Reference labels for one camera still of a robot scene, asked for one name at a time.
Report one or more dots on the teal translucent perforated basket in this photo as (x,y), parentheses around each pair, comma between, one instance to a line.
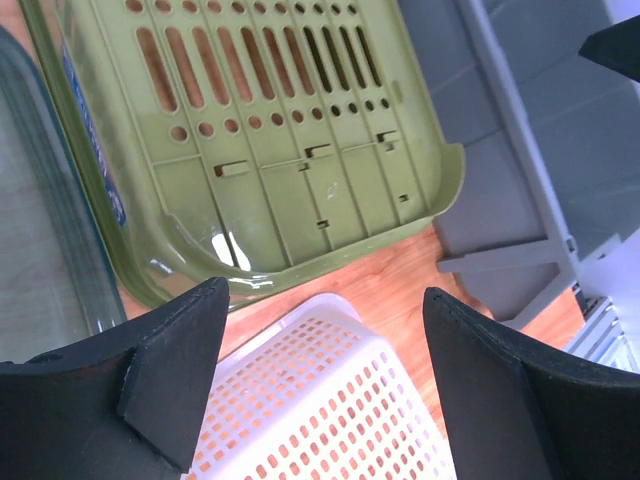
(57,285)

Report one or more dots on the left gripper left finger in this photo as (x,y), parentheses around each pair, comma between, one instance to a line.
(127,403)

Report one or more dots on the olive green plastic tub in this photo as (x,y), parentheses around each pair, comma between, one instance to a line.
(265,142)

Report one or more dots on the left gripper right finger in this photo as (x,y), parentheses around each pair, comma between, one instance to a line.
(517,408)

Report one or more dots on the white perforated plastic basket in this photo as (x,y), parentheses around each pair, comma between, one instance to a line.
(318,395)

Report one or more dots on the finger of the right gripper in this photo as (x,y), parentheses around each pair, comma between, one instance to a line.
(616,48)

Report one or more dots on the grey plastic tray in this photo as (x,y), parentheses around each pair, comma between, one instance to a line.
(551,142)

